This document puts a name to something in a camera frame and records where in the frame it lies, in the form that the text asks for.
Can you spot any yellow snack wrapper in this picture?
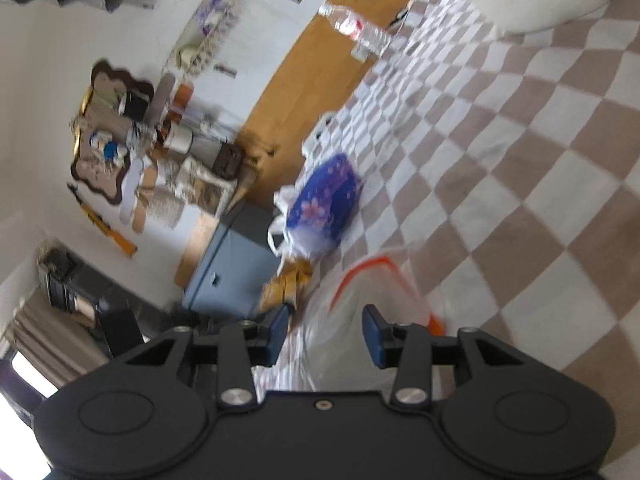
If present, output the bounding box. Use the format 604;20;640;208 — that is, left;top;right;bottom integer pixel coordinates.
258;258;314;313

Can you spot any clear plastic bag red print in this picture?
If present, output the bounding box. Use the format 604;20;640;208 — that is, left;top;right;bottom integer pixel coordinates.
302;252;445;396

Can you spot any white plastic bag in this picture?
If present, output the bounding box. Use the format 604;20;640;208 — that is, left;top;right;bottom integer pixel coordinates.
267;112;360;260

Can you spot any blue floral tissue pack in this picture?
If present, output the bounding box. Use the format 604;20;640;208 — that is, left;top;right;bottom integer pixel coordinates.
285;153;362;246

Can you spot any dark brown shoulder bag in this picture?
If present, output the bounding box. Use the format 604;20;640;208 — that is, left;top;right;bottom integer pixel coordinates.
213;143;245;181

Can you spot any grey storage box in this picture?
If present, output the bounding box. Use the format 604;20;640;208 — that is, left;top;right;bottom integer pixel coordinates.
181;200;280;321

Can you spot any printed canvas tote bag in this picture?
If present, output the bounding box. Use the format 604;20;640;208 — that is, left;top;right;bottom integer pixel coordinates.
175;156;238;219

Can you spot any black shelving unit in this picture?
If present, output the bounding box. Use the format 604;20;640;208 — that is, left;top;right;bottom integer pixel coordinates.
37;244;147;356

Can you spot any knitted beige bag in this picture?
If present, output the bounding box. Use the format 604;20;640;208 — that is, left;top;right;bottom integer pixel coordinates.
146;188;186;230

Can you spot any orange toy rifle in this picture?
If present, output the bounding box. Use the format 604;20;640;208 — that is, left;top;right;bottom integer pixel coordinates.
66;183;138;258

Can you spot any checkered beige white blanket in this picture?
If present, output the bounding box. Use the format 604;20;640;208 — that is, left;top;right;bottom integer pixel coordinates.
249;0;640;461

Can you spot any clear water bottle red label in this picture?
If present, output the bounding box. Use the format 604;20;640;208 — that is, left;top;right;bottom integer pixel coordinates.
318;2;392;56

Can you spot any white wall shelf with toys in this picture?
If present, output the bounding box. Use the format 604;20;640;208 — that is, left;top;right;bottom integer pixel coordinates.
166;0;238;80

